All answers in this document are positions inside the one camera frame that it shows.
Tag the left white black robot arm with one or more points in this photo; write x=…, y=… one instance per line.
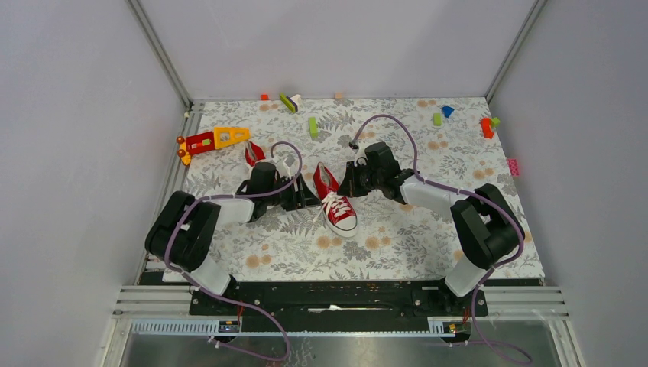
x=182, y=233

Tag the green purple white block stack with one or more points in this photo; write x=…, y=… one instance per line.
x=293, y=103

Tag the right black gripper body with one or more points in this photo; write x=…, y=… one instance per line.
x=376, y=179

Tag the orange block right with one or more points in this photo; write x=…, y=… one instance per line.
x=486, y=128

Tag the blue triangular block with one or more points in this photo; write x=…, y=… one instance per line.
x=447, y=111

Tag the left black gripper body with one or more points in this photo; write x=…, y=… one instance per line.
x=277, y=198

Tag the red yellow toy block assembly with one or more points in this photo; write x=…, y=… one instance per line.
x=215, y=139

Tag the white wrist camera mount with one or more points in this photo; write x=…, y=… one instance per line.
x=287, y=164
x=360, y=158

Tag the floral patterned mat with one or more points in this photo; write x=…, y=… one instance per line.
x=394, y=241

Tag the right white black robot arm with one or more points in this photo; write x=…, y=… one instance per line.
x=486, y=227

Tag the green block near centre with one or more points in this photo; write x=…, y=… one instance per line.
x=313, y=127

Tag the red sneaker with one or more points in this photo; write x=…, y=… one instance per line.
x=338, y=211
x=253, y=153

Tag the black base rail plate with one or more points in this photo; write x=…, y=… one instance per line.
x=353, y=308

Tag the pink block at edge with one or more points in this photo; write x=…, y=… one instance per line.
x=514, y=167

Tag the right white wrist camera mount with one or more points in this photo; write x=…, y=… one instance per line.
x=360, y=158

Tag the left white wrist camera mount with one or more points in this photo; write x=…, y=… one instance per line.
x=287, y=164

